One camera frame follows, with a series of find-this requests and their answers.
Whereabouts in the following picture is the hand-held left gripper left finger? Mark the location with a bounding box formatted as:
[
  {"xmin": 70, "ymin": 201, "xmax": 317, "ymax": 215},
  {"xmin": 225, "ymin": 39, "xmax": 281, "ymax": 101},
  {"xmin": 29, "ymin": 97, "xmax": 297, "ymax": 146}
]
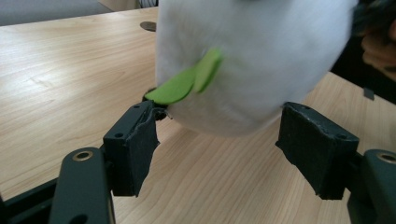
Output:
[{"xmin": 102, "ymin": 100, "xmax": 162, "ymax": 198}]

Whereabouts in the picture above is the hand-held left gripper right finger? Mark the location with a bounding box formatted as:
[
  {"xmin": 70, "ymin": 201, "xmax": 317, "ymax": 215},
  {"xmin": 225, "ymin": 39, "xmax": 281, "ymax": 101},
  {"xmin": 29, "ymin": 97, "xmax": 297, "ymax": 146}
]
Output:
[{"xmin": 275, "ymin": 102, "xmax": 361, "ymax": 201}]

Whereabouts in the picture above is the black and white panda plush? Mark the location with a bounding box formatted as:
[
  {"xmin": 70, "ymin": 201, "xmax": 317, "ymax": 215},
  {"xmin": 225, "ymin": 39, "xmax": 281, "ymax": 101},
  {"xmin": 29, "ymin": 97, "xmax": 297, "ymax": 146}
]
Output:
[{"xmin": 144, "ymin": 0, "xmax": 359, "ymax": 138}]

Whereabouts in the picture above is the light wooden furniture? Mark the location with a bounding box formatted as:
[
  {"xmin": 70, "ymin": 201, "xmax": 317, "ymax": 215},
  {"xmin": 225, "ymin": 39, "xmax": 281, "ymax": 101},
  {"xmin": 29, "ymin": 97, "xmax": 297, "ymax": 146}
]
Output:
[{"xmin": 98, "ymin": 0, "xmax": 139, "ymax": 12}]

